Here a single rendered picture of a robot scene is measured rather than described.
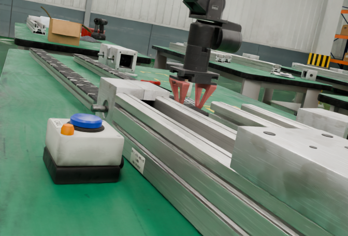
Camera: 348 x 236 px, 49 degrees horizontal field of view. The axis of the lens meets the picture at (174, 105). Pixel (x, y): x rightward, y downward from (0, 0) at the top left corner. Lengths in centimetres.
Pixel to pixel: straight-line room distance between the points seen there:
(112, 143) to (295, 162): 25
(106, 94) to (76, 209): 30
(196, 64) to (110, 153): 44
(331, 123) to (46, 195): 53
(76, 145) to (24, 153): 12
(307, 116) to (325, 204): 52
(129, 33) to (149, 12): 91
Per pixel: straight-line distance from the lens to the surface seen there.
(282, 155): 31
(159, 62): 525
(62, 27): 271
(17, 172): 50
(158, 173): 49
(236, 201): 36
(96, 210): 43
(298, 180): 30
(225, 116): 70
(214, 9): 86
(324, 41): 870
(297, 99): 666
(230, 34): 91
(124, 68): 164
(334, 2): 878
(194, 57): 87
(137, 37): 1200
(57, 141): 47
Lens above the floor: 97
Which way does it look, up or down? 10 degrees down
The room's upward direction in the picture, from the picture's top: 10 degrees clockwise
